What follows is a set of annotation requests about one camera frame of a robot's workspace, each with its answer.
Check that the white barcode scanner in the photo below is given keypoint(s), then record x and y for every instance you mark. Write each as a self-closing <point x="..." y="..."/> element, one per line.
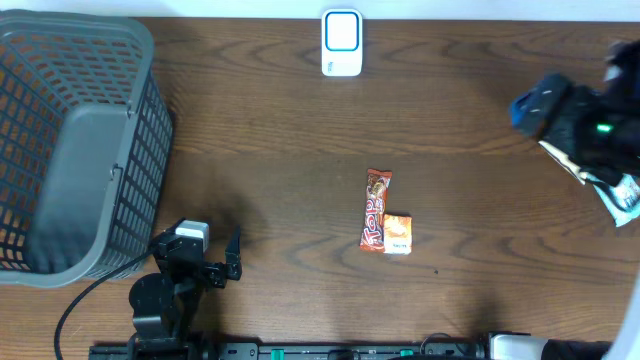
<point x="341" y="43"/>

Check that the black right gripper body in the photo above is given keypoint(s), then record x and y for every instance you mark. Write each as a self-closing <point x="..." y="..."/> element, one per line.
<point x="586" y="126"/>

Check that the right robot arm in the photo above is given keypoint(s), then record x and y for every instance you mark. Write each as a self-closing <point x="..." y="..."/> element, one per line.
<point x="595" y="137"/>

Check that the small orange snack packet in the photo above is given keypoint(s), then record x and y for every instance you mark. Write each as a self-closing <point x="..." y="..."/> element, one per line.
<point x="397" y="234"/>

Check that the grey plastic shopping basket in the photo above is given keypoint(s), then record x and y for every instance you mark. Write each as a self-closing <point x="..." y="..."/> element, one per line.
<point x="85" y="142"/>

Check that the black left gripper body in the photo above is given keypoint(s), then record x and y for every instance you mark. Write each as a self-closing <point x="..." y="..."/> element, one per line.
<point x="213" y="275"/>

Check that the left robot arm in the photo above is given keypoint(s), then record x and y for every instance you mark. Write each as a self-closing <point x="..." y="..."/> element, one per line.
<point x="165" y="303"/>

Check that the cream snack bag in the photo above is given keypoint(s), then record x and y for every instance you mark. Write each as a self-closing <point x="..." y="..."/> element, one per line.
<point x="564" y="161"/>

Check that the green white paper label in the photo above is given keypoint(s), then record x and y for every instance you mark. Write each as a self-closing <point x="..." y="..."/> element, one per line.
<point x="622" y="201"/>

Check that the orange chocolate bar wrapper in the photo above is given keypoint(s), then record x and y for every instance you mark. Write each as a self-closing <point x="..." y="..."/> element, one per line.
<point x="372" y="237"/>

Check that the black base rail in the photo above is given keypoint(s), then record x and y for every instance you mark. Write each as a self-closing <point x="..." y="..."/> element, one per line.
<point x="438" y="349"/>

